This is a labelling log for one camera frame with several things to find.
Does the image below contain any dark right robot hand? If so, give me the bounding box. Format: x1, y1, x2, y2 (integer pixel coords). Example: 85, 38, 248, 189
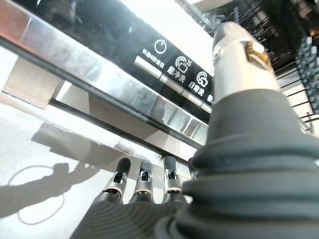
71, 21, 319, 239

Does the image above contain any dark wire dishwasher lower rack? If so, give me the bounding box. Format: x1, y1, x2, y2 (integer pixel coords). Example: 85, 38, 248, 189
189, 0, 319, 136

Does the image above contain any open dishwasher rack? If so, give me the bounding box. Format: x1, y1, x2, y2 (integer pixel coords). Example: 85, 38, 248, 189
0, 0, 217, 172

